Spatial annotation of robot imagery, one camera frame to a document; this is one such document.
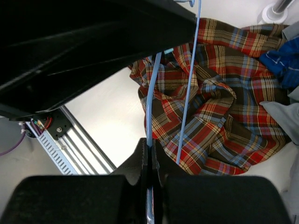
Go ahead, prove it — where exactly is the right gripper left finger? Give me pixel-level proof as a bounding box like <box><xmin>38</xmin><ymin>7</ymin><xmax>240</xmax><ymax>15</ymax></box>
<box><xmin>0</xmin><ymin>138</ymin><xmax>147</xmax><ymax>224</ymax></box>

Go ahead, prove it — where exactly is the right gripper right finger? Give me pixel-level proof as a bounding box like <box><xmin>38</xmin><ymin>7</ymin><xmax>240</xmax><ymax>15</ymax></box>
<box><xmin>151</xmin><ymin>140</ymin><xmax>291</xmax><ymax>224</ymax></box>

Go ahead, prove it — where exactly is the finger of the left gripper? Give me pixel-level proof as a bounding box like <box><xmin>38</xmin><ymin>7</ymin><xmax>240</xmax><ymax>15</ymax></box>
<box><xmin>0</xmin><ymin>0</ymin><xmax>196</xmax><ymax>119</ymax></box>

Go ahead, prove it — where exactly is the brown orange plaid shirt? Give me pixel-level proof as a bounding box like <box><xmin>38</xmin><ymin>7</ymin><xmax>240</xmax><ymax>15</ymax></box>
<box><xmin>128</xmin><ymin>18</ymin><xmax>292</xmax><ymax>175</ymax></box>

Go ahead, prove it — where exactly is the grey shirt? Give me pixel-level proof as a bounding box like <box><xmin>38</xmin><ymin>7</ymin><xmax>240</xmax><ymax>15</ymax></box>
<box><xmin>260</xmin><ymin>22</ymin><xmax>299</xmax><ymax>224</ymax></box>

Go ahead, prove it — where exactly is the blue plaid shirt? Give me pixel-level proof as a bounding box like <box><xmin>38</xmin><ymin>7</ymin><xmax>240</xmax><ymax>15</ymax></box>
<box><xmin>259</xmin><ymin>37</ymin><xmax>299</xmax><ymax>90</ymax></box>

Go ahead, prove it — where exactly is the metal clothes rack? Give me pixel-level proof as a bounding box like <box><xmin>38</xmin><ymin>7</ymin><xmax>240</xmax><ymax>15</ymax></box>
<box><xmin>257</xmin><ymin>0</ymin><xmax>294</xmax><ymax>24</ymax></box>

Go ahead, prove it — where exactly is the aluminium mounting rail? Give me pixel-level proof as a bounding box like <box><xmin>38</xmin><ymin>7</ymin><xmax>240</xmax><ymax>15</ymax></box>
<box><xmin>58</xmin><ymin>106</ymin><xmax>116</xmax><ymax>175</ymax></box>

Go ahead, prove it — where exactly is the slotted cable duct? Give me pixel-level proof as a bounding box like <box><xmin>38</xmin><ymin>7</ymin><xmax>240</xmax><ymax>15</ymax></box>
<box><xmin>25</xmin><ymin>122</ymin><xmax>82</xmax><ymax>175</ymax></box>

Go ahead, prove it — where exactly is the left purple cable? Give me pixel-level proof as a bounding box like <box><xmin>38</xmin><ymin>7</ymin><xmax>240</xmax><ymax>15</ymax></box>
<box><xmin>0</xmin><ymin>134</ymin><xmax>26</xmax><ymax>156</ymax></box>

